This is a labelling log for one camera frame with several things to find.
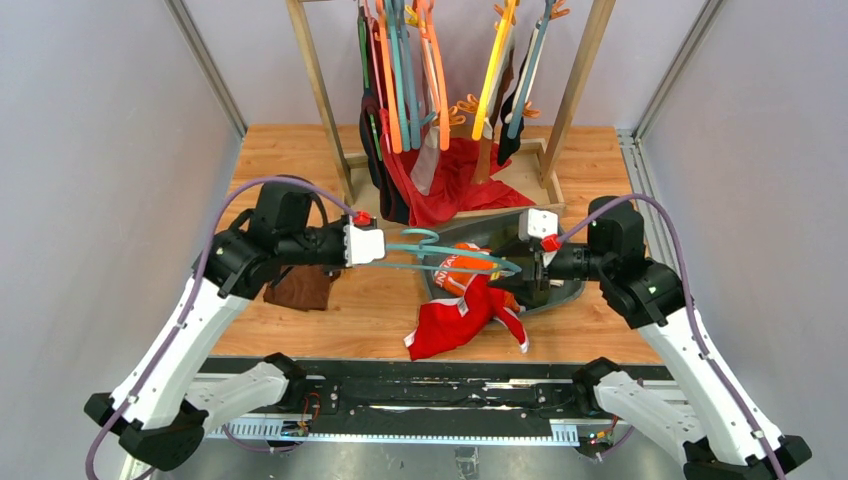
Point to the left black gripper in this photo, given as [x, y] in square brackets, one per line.
[335, 245]

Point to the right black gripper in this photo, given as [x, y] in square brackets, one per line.
[538, 269]

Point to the teal plastic clip hanger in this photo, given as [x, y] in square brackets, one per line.
[428, 246]

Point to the red underwear white trim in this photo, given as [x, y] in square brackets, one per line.
[446, 324]

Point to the blue-grey plastic clip hanger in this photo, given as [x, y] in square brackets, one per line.
[553, 10]

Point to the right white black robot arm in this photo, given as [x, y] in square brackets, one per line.
[724, 435]

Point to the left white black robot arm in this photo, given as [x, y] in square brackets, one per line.
[157, 414]

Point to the orange underwear in basin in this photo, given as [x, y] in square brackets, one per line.
[456, 282]

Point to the orange plastic hanger left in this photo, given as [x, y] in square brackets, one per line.
[394, 125]

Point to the orange plastic hanger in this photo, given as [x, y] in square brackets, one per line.
[394, 125]
[446, 115]

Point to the brown underwear on hanger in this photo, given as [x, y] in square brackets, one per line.
[482, 170]

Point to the teal plastic hanger pair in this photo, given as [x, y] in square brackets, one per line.
[407, 105]

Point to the yellow plastic clip hanger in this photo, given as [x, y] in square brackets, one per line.
[503, 28]

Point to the orange plastic hanger right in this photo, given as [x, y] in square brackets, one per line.
[446, 115]

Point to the orange clip hanger with brown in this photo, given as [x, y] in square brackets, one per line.
[469, 105]

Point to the brown cloth on table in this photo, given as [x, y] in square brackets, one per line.
[302, 288]

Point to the grey plastic basin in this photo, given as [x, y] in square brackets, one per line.
[482, 230]

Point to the dark navy garment hanging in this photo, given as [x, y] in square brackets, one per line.
[374, 152]

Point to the large red garment hanging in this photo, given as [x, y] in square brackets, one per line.
[451, 191]

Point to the wooden clothes rack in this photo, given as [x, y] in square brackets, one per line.
[534, 169]

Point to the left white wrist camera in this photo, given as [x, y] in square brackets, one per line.
[364, 244]

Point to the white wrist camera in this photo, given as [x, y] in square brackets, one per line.
[537, 224]
[364, 244]

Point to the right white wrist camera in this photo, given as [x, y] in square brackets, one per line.
[537, 224]

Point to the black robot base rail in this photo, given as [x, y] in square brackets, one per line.
[432, 402]

